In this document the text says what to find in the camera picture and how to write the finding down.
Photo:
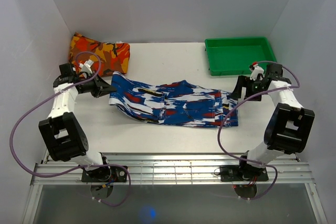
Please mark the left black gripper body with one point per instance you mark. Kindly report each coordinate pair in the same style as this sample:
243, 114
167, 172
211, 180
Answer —
90, 86

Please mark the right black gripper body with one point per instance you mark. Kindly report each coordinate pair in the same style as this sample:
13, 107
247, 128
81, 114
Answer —
253, 87

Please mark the blue white patterned trousers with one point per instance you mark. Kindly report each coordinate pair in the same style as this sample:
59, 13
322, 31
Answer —
179, 103

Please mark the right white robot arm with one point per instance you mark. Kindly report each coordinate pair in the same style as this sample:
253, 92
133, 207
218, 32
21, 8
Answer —
290, 124

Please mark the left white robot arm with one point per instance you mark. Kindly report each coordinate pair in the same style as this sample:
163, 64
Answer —
61, 131

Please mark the orange camouflage folded trousers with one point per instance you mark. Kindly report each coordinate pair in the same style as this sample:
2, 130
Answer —
107, 57

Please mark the green plastic tray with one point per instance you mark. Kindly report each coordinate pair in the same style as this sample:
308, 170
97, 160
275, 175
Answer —
233, 56

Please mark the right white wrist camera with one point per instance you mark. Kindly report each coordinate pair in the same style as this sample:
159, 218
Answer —
257, 72

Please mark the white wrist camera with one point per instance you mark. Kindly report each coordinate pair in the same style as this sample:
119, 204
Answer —
257, 72
86, 66

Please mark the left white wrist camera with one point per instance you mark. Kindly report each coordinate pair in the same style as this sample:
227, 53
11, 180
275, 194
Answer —
86, 66

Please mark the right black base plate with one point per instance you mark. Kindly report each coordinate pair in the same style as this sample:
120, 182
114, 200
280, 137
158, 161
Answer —
228, 172

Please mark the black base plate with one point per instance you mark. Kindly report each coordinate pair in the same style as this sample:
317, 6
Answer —
118, 174
228, 172

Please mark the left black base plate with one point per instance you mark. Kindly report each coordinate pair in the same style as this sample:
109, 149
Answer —
118, 174

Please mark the aluminium rail frame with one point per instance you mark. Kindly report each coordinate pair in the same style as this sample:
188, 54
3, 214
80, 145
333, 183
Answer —
185, 169

